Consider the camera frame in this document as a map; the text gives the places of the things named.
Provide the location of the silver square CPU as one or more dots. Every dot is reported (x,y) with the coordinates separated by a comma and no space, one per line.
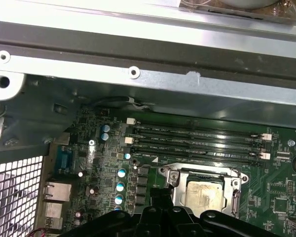
(204,195)

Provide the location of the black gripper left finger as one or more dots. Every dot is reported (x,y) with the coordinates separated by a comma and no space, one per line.
(113,224)

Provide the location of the blue serial port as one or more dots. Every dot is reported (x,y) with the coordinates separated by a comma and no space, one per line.
(63,160)

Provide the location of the silver board screw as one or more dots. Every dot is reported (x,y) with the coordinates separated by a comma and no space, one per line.
(91,142)
(291,142)

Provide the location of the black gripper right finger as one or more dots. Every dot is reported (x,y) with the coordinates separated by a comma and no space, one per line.
(219,224)

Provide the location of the black open PC case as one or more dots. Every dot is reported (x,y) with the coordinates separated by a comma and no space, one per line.
(138,98)

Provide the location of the metal socket cover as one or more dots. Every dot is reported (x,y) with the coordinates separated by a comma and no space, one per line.
(178,191)

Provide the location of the metal network port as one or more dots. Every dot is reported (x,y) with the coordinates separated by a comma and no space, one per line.
(56,192)

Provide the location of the silver top capacitor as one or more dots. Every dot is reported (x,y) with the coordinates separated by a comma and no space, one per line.
(81,174)

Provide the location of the green motherboard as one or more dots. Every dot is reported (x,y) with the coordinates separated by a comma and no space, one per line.
(261,197)

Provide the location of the blue top capacitor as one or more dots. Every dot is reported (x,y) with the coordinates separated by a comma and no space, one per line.
(127,156)
(106,128)
(121,172)
(119,199)
(104,136)
(120,186)
(118,208)

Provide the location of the metal USB port block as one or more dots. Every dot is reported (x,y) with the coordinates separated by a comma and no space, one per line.
(53,214)

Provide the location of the black RAM slot white latches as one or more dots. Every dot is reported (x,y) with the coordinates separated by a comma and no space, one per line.
(199,130)
(199,148)

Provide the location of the CPU socket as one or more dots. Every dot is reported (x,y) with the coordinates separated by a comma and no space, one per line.
(202,176)

